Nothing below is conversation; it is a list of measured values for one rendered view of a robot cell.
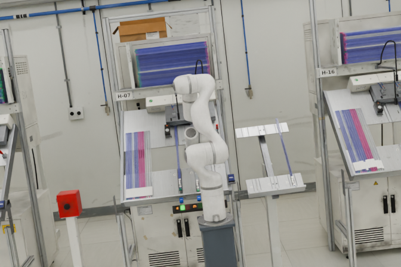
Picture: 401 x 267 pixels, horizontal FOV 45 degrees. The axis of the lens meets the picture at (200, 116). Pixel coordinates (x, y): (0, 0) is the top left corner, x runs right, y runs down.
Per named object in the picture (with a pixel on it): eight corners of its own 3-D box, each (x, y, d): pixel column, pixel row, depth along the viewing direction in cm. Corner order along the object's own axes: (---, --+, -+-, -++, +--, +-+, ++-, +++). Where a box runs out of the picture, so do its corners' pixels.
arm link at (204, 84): (199, 168, 254) (228, 163, 257) (202, 164, 243) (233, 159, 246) (182, 80, 266) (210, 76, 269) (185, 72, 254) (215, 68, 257)
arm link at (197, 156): (225, 187, 249) (220, 142, 245) (190, 193, 245) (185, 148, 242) (219, 182, 260) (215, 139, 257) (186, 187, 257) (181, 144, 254)
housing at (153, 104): (216, 110, 342) (216, 98, 331) (148, 118, 342) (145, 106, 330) (215, 101, 347) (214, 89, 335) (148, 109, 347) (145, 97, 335)
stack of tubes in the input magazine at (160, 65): (211, 79, 334) (207, 40, 330) (138, 87, 334) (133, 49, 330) (210, 78, 346) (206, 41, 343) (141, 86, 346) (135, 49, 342)
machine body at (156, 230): (238, 274, 340) (229, 191, 331) (141, 285, 339) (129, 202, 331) (231, 238, 404) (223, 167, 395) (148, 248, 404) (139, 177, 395)
